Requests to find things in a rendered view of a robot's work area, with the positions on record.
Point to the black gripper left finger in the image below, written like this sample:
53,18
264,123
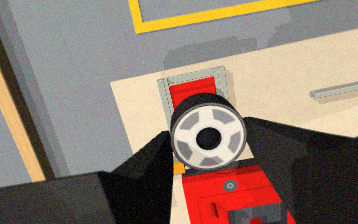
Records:
139,191

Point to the yellow rectangular outline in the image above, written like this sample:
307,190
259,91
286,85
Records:
205,16

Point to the black wheel with white hub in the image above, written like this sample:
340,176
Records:
203,110

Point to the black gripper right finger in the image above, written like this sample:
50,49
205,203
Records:
315,174

